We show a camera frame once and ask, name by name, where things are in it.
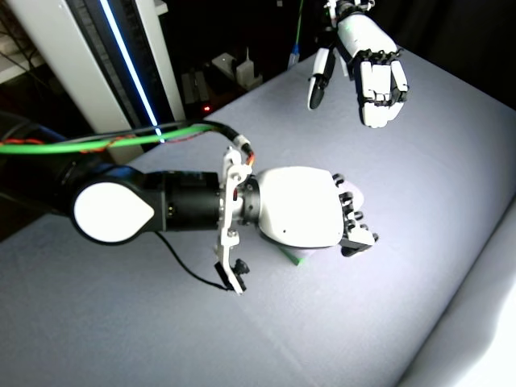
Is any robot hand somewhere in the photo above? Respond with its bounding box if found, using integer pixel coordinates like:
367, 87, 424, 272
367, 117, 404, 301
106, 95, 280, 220
306, 11, 412, 129
253, 165, 381, 258

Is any lilac glasses case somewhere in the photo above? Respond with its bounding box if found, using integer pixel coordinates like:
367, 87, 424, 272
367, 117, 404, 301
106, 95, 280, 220
296, 177, 367, 259

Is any green rectangular block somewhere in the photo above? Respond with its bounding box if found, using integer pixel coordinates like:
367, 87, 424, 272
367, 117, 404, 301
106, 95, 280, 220
281, 245, 308, 267

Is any grey table cloth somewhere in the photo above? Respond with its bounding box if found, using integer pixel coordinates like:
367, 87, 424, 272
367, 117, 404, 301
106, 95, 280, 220
0, 44, 516, 387

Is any white power adapter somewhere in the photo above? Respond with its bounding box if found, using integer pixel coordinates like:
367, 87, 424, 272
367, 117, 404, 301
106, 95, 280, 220
235, 47, 263, 89

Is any white charger box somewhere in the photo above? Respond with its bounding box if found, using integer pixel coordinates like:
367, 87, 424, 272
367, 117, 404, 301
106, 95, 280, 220
211, 52, 239, 78

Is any black power strip red light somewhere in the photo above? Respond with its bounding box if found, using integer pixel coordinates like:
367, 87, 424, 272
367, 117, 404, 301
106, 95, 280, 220
180, 70, 214, 117

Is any white column with blue light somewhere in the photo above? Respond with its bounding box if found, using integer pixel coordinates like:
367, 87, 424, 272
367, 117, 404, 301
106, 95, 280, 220
6, 0, 189, 144

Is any white shelf board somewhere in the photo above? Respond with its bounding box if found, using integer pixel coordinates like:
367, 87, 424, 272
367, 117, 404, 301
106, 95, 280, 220
0, 52, 45, 85

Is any thin green cable blue plug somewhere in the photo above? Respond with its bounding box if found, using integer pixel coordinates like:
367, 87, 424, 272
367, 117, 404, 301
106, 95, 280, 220
286, 0, 306, 69

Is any thick green cable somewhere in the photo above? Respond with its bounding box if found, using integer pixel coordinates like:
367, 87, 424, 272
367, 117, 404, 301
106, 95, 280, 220
0, 123, 218, 157

